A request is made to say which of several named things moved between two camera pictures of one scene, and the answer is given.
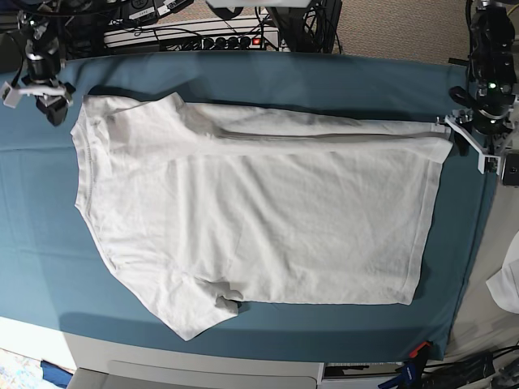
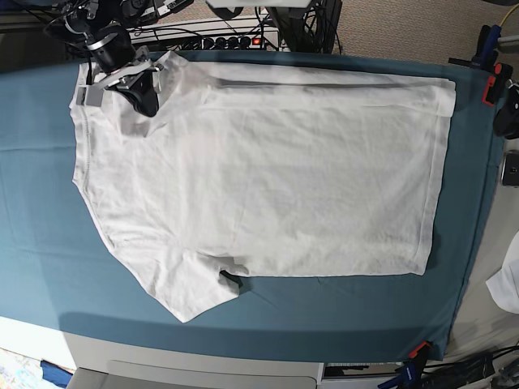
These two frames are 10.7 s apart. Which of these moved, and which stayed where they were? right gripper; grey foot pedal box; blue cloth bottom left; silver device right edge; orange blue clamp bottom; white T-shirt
Moved: right gripper; white T-shirt
Stayed: blue cloth bottom left; silver device right edge; grey foot pedal box; orange blue clamp bottom
